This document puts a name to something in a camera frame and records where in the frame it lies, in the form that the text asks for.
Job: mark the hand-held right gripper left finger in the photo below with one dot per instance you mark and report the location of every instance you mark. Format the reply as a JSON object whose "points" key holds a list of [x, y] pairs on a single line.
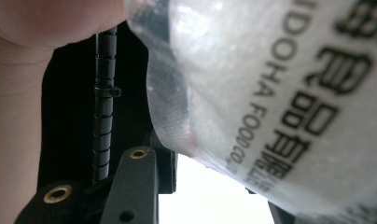
{"points": [[133, 186]]}

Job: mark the red and white refill pouch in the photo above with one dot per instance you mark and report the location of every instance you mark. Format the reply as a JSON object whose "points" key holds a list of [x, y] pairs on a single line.
{"points": [[270, 93]]}

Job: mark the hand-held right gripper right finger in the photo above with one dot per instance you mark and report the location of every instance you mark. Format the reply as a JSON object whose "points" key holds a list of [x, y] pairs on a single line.
{"points": [[283, 216]]}

